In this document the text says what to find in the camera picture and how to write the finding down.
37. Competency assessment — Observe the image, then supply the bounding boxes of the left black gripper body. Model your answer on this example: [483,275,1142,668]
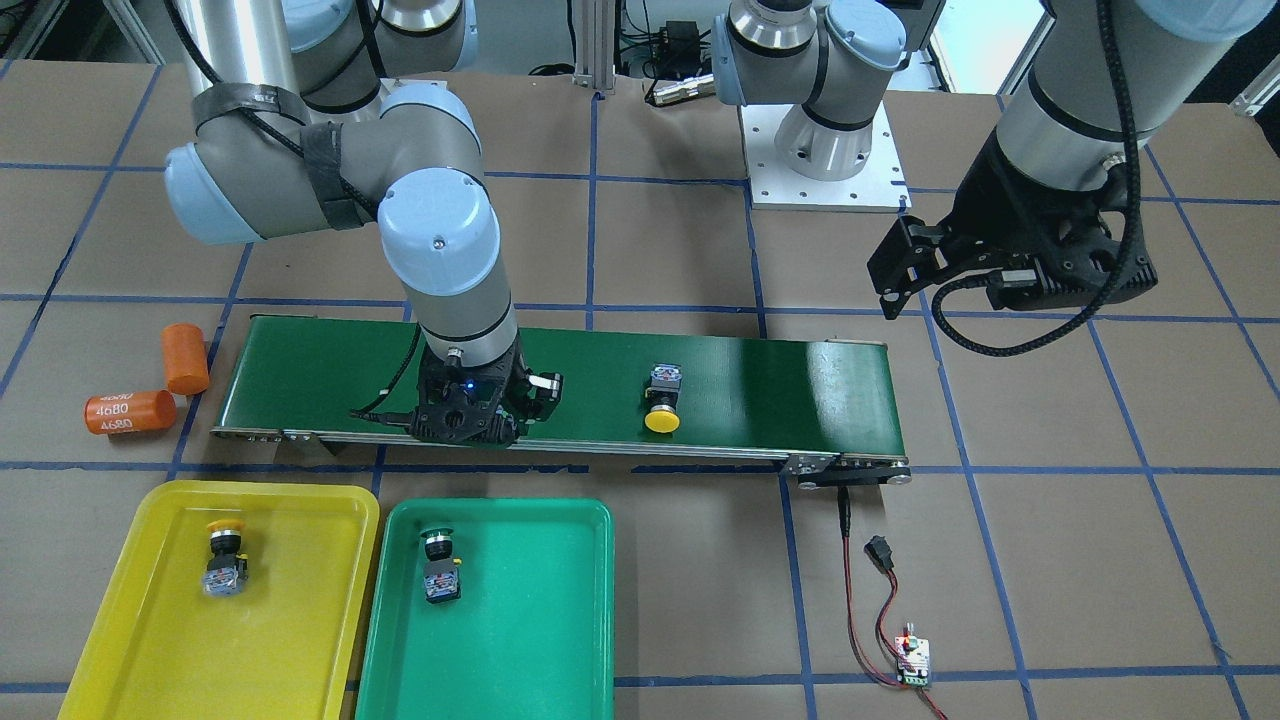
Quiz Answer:
[867,135,1129,311]

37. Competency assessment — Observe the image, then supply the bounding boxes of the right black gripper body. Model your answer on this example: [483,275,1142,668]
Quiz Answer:
[408,340,564,447]

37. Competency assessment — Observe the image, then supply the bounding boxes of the yellow push button switch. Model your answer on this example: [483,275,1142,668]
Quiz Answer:
[643,363,684,434]

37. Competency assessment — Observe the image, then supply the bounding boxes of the plain orange cylinder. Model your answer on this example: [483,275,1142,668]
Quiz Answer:
[161,322,211,396]

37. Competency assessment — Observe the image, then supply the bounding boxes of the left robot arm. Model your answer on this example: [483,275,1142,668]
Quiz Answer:
[710,1,1277,319]

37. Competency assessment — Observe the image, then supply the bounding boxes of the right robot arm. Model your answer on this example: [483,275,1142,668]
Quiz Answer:
[164,1,563,446]

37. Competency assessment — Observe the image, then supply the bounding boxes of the green conveyor belt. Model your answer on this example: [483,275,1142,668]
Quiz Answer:
[212,315,911,487]

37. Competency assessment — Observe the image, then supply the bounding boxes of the green plastic tray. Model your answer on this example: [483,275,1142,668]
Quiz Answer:
[355,498,614,719]

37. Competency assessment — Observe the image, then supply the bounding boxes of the orange 4680 labelled cylinder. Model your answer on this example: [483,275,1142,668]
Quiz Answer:
[83,389,177,436]

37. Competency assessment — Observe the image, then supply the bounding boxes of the yellow plastic tray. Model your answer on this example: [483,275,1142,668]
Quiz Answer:
[59,480,380,719]

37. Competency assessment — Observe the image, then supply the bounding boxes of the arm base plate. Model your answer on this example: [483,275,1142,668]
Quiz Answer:
[739,104,913,213]

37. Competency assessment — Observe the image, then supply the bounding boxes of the red black power cable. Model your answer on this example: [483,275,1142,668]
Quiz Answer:
[836,487,948,720]

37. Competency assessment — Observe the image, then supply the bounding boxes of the aluminium frame post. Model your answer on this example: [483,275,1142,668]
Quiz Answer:
[570,1,618,96]

